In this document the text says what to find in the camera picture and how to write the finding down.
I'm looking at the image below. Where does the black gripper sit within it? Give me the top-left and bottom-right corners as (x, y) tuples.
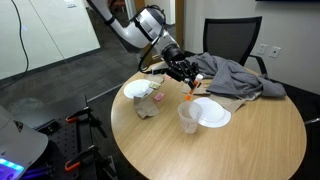
(164, 54), (199, 90)

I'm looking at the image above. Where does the orange marker white end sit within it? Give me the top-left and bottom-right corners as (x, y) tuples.
(184, 73), (205, 102)

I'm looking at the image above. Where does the clear plastic cup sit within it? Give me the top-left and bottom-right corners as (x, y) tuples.
(177, 100), (203, 135)

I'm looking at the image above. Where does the green sweetener packet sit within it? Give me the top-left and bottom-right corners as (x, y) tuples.
(148, 81), (162, 90)

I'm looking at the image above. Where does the white round plate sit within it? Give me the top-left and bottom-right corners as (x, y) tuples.
(123, 78), (154, 100)
(193, 96), (232, 129)

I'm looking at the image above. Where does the grey sweatshirt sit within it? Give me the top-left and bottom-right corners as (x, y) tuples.
(184, 52), (288, 101)

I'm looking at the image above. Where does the wooden door glass pane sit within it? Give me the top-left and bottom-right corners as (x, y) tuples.
(138, 0), (185, 68)

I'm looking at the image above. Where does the black mesh office chair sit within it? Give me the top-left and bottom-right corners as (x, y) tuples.
(202, 16), (268, 76)

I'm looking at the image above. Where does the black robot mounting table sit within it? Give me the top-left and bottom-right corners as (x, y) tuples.
(9, 94), (118, 180)

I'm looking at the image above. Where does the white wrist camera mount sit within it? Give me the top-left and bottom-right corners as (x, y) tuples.
(150, 64), (170, 76)

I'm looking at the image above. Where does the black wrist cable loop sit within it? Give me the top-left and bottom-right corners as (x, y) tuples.
(137, 6), (167, 74)

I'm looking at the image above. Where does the white wall outlet plate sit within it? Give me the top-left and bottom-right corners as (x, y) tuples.
(256, 43), (268, 56)

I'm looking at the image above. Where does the white wall plate dark dot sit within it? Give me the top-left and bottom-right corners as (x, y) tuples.
(268, 45), (282, 59)

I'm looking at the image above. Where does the black clamp orange handle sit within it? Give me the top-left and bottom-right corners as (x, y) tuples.
(64, 96), (108, 139)
(63, 143), (118, 180)

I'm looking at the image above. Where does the small white wall plate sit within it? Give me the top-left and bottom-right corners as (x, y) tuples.
(64, 0), (78, 9)

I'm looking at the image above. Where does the hanging black cable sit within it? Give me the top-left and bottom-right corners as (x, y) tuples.
(0, 0), (30, 91)

